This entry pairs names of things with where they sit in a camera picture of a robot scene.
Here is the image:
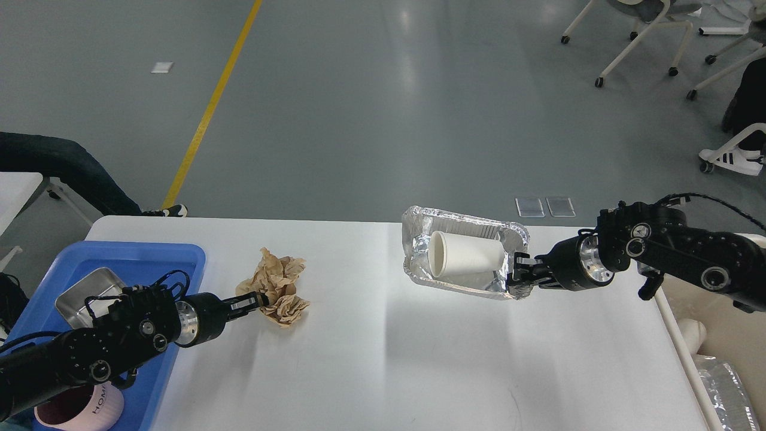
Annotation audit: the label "blue plastic tray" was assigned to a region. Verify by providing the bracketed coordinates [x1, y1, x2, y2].
[10, 242, 206, 430]

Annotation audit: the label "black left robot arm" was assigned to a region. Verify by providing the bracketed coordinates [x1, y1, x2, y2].
[1, 273, 270, 420]

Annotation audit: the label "pink mug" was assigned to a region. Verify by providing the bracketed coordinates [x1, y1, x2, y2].
[35, 383, 125, 430]

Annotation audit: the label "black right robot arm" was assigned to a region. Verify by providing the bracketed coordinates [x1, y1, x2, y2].
[506, 193, 765, 313]

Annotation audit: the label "white paper cup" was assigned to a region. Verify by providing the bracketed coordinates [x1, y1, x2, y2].
[427, 231, 506, 278]

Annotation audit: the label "floor socket plate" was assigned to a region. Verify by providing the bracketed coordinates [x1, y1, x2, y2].
[545, 196, 576, 217]
[515, 197, 546, 218]

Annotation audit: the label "white chair right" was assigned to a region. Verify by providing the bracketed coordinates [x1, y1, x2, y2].
[687, 18, 766, 102]

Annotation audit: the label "beige plastic bin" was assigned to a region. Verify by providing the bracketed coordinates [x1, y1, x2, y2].
[662, 275, 765, 429]

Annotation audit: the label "white side table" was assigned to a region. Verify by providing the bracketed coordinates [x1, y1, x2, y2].
[1, 172, 44, 235]

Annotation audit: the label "white chair near sneaker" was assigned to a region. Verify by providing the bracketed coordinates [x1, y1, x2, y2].
[698, 123, 765, 175]

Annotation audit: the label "black cables at left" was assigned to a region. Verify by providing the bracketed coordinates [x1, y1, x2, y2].
[0, 272, 31, 336]

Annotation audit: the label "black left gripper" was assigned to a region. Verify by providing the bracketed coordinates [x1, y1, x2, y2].
[175, 292, 268, 348]

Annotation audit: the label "aluminium foil tray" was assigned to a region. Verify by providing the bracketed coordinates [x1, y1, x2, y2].
[402, 207, 532, 300]

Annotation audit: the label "person leg with sneaker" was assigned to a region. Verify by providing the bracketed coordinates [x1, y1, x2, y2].
[698, 58, 765, 177]

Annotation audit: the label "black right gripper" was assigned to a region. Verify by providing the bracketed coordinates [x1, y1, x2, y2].
[510, 235, 615, 292]

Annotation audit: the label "brown paper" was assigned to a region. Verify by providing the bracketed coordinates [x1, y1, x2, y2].
[235, 247, 310, 328]

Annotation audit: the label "steel rectangular container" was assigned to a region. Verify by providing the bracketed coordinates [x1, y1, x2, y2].
[54, 267, 126, 329]

